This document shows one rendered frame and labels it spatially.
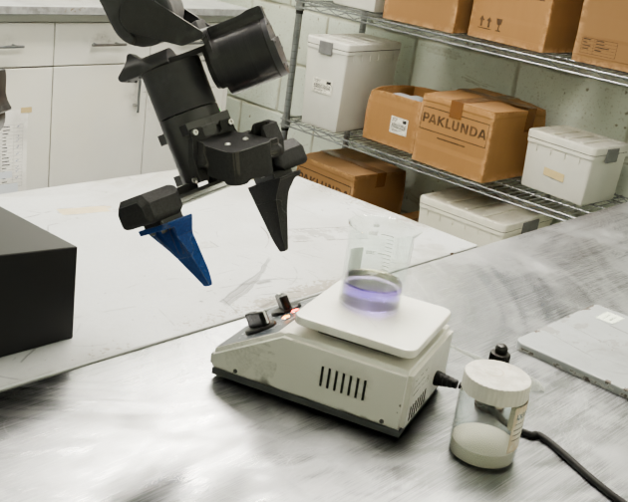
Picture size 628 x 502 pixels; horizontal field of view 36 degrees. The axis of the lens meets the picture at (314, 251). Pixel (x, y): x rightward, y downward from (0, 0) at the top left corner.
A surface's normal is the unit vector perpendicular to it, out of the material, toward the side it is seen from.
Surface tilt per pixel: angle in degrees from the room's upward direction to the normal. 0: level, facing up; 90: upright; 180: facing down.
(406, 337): 0
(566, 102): 90
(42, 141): 90
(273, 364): 90
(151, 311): 0
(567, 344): 0
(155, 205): 63
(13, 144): 90
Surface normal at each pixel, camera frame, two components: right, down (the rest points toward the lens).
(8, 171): 0.73, 0.29
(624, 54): -0.59, 0.18
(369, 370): -0.41, 0.26
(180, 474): 0.13, -0.93
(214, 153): -0.74, 0.32
